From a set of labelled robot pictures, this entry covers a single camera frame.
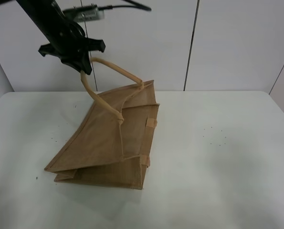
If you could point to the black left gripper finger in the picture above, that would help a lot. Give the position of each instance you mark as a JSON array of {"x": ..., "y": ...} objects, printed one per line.
[
  {"x": 80, "y": 62},
  {"x": 94, "y": 45}
]

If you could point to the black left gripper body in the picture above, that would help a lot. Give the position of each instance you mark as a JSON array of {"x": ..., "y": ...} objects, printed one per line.
[{"x": 66, "y": 38}]

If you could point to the brown linen tote bag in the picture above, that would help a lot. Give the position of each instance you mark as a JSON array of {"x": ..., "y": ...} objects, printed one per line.
[{"x": 111, "y": 147}]

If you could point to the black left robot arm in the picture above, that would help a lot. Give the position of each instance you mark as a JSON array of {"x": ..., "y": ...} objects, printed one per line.
[{"x": 43, "y": 10}]

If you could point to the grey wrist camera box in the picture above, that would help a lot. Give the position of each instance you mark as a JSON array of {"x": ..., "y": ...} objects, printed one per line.
[{"x": 84, "y": 13}]

